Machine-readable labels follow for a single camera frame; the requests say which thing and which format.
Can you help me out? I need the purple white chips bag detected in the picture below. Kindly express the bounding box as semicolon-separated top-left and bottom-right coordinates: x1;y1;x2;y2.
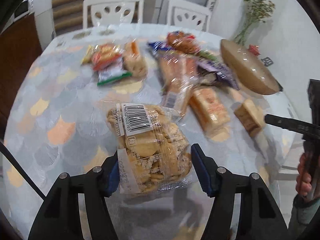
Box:
197;57;240;90

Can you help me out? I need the clear bag of round crackers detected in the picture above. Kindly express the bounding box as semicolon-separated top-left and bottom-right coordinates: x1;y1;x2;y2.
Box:
106;102;192;194

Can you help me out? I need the green white snack packet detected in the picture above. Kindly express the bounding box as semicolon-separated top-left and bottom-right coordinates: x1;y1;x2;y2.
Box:
97;64;132;86

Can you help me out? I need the person's right hand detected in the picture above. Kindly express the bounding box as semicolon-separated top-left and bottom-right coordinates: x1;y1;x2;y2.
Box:
296;153;312;197

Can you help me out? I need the small tan cake packet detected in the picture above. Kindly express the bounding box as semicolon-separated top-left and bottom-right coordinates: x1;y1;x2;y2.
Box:
234;99;265;137

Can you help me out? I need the gold ribbed glass bowl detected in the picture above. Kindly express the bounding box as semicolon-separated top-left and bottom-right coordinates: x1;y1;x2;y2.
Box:
220;39;282;95

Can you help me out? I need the small red decorated box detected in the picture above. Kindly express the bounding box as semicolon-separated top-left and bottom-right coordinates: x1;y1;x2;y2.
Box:
248;44;260;56

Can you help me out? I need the orange cake packet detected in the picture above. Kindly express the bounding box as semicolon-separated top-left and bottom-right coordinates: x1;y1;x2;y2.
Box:
189;88;230;134

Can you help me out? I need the vase with dried flowers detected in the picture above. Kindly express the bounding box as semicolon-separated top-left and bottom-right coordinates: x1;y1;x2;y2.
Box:
234;0;276;46

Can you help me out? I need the long clear bread packet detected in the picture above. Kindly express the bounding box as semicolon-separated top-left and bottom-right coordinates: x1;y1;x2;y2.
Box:
158;51;199;117

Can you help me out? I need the red orange bread bag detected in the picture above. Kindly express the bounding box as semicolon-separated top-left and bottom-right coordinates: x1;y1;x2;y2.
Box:
167;30;200;54

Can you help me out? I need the patterned fan-print tablecloth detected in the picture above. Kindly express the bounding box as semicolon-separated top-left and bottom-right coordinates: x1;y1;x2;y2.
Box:
4;24;294;239

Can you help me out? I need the blue snack bag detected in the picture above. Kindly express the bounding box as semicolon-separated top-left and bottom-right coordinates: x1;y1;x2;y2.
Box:
147;41;173;56

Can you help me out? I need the right white plastic chair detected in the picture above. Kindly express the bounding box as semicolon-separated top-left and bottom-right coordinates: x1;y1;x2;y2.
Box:
167;0;212;31

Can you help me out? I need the white plastic chair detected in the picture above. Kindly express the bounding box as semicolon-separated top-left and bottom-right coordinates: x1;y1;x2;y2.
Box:
82;0;144;29
167;0;212;31

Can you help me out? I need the yellow nut snack packet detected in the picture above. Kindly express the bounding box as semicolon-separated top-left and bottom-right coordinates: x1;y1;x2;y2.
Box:
81;45;94;64

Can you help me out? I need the clear cracker stack packet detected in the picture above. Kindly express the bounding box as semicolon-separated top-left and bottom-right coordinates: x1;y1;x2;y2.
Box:
123;40;148;78

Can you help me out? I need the red yellow snack packet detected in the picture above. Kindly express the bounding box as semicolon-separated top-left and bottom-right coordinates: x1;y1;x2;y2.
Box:
91;43;122;72

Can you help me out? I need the brown wooden cabinet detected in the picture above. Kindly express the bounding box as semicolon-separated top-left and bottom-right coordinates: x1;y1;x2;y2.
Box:
0;14;42;139

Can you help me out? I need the white microwave oven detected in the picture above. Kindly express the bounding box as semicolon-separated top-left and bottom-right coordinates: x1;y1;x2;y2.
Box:
14;0;34;22

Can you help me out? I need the left white plastic chair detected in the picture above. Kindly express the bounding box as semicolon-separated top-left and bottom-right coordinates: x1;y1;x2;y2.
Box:
82;0;144;29

